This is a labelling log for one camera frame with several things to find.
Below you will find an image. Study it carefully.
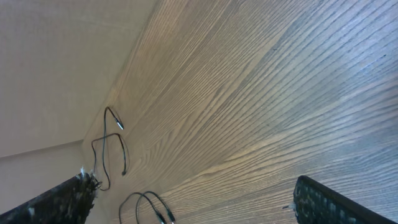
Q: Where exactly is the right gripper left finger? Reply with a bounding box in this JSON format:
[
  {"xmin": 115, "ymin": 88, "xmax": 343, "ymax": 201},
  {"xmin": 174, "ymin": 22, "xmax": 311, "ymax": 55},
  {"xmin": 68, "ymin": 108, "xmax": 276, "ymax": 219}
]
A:
[{"xmin": 1, "ymin": 172, "xmax": 101, "ymax": 224}]

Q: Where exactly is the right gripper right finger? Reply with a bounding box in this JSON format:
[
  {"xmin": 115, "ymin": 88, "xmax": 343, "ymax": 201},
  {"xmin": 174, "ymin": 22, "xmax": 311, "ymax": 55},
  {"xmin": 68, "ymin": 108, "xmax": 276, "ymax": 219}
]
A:
[{"xmin": 293, "ymin": 175, "xmax": 397, "ymax": 224}]

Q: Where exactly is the black usb cable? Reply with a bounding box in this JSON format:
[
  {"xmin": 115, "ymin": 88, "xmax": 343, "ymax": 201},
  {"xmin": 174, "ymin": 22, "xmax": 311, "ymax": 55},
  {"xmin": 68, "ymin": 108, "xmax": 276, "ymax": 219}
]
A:
[
  {"xmin": 118, "ymin": 190, "xmax": 177, "ymax": 224},
  {"xmin": 91, "ymin": 106, "xmax": 128, "ymax": 192}
]

